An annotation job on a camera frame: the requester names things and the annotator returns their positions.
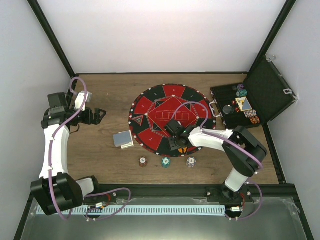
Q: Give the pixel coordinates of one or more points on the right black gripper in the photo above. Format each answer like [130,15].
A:
[172,145]

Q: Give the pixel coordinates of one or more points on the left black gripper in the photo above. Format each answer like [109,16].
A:
[97,120]

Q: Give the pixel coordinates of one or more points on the green blue chip stack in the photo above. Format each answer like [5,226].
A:
[165,162]

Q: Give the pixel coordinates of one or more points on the triangular black dealer button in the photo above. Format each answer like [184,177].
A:
[138,119]

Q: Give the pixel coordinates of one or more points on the red black chip stack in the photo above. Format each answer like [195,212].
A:
[143,162]

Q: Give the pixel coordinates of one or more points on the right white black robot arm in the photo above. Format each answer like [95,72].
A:
[243,150]

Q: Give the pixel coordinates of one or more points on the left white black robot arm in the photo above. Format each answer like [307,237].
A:
[56,191]

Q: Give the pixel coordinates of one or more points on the orange round blind button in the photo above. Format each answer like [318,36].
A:
[183,150]

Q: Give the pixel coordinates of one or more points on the purple white chip stack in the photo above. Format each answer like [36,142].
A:
[190,162]

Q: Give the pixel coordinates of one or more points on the grey playing card deck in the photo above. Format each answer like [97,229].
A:
[122,138]

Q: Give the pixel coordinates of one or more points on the round red black poker mat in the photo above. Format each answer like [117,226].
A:
[160,104]

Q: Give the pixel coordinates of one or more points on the white card box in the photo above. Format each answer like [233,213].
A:
[125,146]

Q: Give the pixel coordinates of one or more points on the black round puck in case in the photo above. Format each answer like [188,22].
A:
[228,109]

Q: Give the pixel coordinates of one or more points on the card deck in case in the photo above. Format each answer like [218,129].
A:
[243,104]

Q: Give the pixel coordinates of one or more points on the teal chips in case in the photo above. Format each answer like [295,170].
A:
[241,93]

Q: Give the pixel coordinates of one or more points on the orange chips in case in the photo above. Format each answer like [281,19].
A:
[255,120]

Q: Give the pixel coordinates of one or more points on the black poker chip case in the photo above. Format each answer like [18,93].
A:
[267,92]

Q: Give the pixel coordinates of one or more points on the light blue slotted cable duct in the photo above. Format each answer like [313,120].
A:
[154,210]

